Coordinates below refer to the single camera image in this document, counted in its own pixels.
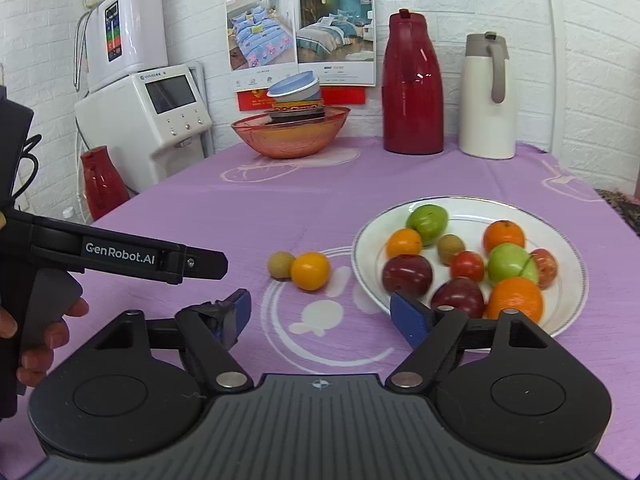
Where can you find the red tomato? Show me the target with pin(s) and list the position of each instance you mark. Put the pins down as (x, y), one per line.
(469, 265)

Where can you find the orange glass bowl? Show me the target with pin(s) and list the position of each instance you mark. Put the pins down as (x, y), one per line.
(292, 139)

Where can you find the person's left hand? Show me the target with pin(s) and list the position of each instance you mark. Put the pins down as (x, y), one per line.
(36, 362)

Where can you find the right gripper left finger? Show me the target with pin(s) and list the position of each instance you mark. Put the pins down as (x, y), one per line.
(203, 335)

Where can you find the red thermos jug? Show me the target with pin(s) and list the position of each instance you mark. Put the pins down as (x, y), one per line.
(412, 96)

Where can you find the bedding wall calendar poster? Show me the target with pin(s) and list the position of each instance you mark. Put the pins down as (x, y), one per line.
(269, 40)

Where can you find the dark red apple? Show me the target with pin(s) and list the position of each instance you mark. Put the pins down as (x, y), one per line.
(412, 274)
(462, 294)

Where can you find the white machine with screen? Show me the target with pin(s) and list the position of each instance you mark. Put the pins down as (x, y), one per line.
(153, 124)

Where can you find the large orange with stem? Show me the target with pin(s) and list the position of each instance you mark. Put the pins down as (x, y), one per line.
(502, 232)

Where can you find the patterned brown sofa cover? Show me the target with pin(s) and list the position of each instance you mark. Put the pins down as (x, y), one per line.
(626, 206)

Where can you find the green apple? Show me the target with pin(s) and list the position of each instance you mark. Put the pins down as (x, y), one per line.
(429, 221)
(508, 260)

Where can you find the red-green peach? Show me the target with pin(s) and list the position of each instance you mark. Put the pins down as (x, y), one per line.
(547, 267)

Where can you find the brown longan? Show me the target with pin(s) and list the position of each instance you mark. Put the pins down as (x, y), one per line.
(448, 246)

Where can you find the small yellow orange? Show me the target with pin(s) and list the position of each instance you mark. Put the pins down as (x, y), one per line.
(310, 271)

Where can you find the white wall water purifier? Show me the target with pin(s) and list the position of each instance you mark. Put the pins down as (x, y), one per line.
(124, 37)

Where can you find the stack of small bowls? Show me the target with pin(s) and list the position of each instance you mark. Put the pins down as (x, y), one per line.
(296, 98)

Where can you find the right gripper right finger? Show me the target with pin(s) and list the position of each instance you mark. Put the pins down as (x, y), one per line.
(438, 339)

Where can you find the white porcelain plate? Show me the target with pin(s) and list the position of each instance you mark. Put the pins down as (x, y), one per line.
(469, 217)

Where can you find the red vase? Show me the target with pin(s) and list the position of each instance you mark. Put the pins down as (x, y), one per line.
(104, 187)

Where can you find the brown longan fruit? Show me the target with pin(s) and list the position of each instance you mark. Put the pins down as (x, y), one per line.
(280, 264)

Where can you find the purple tablecloth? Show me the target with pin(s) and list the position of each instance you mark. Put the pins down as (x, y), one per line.
(249, 207)

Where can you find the white thermos jug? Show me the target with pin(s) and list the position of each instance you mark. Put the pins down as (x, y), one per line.
(488, 106)

